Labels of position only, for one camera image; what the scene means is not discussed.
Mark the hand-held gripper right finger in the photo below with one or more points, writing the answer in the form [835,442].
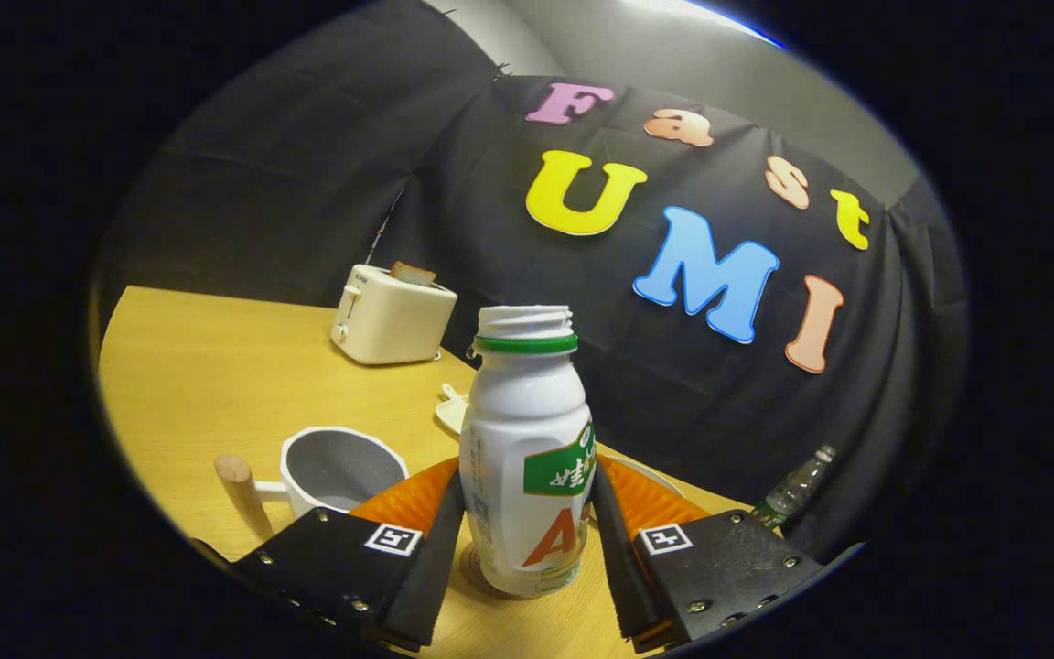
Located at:
[623,567]

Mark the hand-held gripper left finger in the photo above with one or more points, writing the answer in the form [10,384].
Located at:
[431,577]

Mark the round cork coaster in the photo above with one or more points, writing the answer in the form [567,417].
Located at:
[472,573]

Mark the white juice bottle green label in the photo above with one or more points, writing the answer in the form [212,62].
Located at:
[518,430]

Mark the clear plastic water bottle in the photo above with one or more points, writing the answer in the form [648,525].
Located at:
[788,495]

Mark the white round plate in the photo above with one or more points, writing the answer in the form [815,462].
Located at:
[660,475]

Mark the white divided condiment dish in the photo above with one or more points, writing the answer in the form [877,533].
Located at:
[452,412]

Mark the cream toaster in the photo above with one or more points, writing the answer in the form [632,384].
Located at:
[390,320]

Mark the toast slice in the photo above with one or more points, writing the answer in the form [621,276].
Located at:
[413,273]

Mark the wooden table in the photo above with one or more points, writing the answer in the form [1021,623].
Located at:
[198,366]

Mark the black backdrop cloth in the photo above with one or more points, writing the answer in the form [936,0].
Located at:
[307,183]

